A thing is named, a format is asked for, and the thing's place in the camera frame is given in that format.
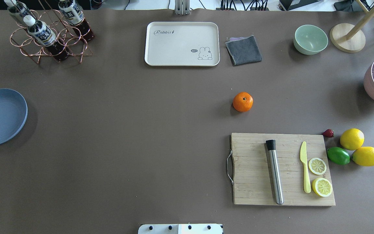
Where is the green lime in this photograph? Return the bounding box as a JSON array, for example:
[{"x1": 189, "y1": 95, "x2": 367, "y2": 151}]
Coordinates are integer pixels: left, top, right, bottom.
[{"x1": 326, "y1": 147, "x2": 350, "y2": 165}]

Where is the wooden cup stand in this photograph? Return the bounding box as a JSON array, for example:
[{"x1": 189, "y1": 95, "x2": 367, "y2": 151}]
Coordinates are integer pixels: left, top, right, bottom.
[{"x1": 329, "y1": 0, "x2": 374, "y2": 53}]

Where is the wooden cutting board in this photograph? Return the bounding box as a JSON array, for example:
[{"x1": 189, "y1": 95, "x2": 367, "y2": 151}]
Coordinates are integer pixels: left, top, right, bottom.
[{"x1": 231, "y1": 133, "x2": 336, "y2": 206}]

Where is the yellow plastic knife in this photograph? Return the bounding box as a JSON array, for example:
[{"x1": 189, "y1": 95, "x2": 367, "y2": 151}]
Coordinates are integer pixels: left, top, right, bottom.
[{"x1": 300, "y1": 141, "x2": 311, "y2": 193}]

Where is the tea bottle front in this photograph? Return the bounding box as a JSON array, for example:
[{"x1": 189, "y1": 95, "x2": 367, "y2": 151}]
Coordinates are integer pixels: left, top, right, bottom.
[{"x1": 23, "y1": 15, "x2": 68, "y2": 61}]

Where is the cream rabbit tray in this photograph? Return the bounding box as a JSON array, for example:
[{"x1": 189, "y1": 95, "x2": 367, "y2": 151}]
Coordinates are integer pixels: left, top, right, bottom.
[{"x1": 144, "y1": 22, "x2": 220, "y2": 66}]

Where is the yellow lemon lower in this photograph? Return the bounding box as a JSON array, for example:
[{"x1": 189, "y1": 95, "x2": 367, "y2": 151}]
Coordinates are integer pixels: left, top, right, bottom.
[{"x1": 352, "y1": 147, "x2": 374, "y2": 166}]

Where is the copper wire bottle rack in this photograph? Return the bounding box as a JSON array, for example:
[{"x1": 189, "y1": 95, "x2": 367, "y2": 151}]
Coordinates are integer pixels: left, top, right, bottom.
[{"x1": 9, "y1": 0, "x2": 92, "y2": 64}]

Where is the tea bottle right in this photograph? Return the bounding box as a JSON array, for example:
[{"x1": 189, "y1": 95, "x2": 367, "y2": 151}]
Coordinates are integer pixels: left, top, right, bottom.
[{"x1": 58, "y1": 0, "x2": 94, "y2": 42}]

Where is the lemon slice upper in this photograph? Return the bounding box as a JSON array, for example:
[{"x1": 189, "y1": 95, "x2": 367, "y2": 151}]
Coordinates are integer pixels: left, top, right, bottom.
[{"x1": 308, "y1": 157, "x2": 327, "y2": 175}]

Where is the blue round plate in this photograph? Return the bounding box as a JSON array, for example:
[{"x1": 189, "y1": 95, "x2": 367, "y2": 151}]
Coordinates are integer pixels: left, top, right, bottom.
[{"x1": 0, "y1": 88, "x2": 28, "y2": 144}]

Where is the grey folded cloth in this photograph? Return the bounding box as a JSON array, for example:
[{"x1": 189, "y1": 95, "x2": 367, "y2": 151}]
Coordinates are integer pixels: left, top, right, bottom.
[{"x1": 225, "y1": 35, "x2": 263, "y2": 66}]

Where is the yellow lemon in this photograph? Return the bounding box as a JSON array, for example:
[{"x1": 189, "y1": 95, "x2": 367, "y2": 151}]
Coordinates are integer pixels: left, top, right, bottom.
[
  {"x1": 352, "y1": 147, "x2": 374, "y2": 166},
  {"x1": 340, "y1": 128, "x2": 365, "y2": 150}
]

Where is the green ceramic bowl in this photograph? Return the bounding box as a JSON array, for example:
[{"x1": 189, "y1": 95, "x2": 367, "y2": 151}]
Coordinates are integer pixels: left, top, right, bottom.
[{"x1": 293, "y1": 25, "x2": 328, "y2": 55}]

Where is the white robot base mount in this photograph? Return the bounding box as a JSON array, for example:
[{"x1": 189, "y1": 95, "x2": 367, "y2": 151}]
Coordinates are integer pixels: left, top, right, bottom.
[{"x1": 138, "y1": 223, "x2": 224, "y2": 234}]

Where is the yellow lemon upper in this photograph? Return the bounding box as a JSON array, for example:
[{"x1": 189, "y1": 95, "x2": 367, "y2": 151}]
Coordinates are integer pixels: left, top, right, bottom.
[{"x1": 340, "y1": 128, "x2": 365, "y2": 150}]

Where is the orange mandarin fruit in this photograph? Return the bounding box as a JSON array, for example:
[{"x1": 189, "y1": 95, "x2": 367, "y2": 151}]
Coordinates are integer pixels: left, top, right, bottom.
[{"x1": 232, "y1": 92, "x2": 254, "y2": 112}]

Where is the lemon half lower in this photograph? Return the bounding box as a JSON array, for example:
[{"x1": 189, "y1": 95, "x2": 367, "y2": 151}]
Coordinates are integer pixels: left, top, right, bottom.
[{"x1": 311, "y1": 178, "x2": 333, "y2": 197}]

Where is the steel muddler black tip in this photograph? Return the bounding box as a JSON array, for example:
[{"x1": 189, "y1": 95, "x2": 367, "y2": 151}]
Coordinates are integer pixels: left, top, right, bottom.
[{"x1": 266, "y1": 139, "x2": 284, "y2": 205}]

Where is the red strawberry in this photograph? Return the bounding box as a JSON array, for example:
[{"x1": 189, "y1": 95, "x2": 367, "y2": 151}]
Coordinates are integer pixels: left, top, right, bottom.
[{"x1": 322, "y1": 129, "x2": 334, "y2": 138}]

